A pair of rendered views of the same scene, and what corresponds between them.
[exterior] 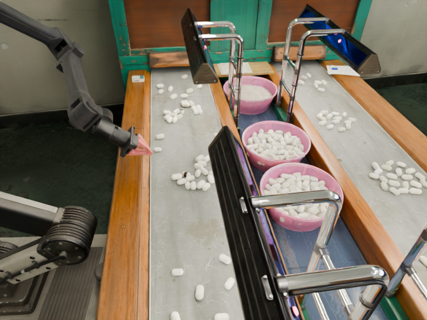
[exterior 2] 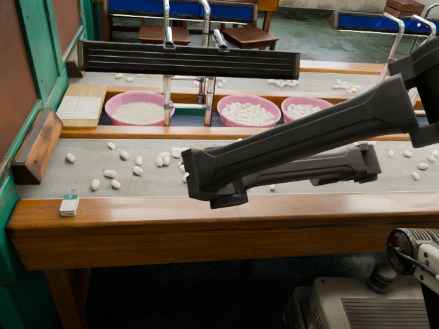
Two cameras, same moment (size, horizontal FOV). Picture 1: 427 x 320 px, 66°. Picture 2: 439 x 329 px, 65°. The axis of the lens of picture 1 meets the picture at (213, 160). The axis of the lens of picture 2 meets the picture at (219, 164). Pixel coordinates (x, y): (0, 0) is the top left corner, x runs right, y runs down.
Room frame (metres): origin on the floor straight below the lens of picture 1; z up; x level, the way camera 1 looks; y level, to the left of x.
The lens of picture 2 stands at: (1.23, 1.03, 1.44)
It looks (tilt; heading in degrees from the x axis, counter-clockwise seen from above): 37 degrees down; 266
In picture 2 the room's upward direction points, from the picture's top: 7 degrees clockwise
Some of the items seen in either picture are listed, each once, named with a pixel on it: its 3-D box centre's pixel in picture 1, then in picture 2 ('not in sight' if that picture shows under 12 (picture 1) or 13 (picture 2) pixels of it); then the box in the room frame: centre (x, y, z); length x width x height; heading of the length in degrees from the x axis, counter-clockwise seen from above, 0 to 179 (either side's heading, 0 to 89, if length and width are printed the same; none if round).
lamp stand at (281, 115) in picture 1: (306, 76); (183, 57); (1.34, -0.40, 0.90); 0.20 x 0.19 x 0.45; 9
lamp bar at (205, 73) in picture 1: (196, 39); (194, 59); (1.27, 0.07, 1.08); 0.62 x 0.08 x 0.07; 9
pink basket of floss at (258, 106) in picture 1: (249, 96); (140, 116); (1.48, -0.18, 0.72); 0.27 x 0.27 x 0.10
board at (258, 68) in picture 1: (241, 68); (81, 104); (1.70, -0.15, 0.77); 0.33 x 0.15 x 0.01; 99
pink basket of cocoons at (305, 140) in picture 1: (274, 148); (247, 119); (1.05, -0.24, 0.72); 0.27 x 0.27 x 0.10
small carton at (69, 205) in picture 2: (138, 79); (69, 205); (1.56, 0.39, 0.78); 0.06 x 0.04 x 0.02; 99
